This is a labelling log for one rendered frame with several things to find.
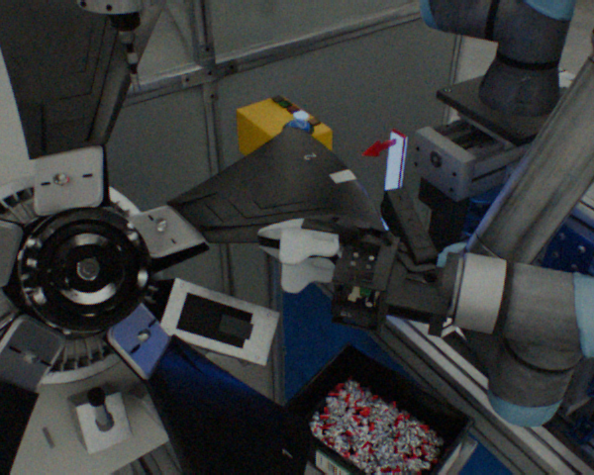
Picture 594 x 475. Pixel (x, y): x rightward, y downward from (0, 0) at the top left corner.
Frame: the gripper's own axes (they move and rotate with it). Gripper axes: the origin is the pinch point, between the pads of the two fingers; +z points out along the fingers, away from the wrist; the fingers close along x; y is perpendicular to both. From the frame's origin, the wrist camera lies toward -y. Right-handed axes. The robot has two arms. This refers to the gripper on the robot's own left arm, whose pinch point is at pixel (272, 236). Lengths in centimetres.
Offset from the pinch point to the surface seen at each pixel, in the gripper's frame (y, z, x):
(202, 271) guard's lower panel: -58, 47, 85
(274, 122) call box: -39.9, 14.3, 15.1
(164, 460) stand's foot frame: -15, 43, 112
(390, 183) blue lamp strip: -22.8, -9.2, 9.5
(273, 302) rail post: -36, 16, 61
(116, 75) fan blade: -3.4, 17.1, -15.6
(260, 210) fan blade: -3.1, 2.5, -0.5
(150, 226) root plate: 3.4, 12.9, -1.4
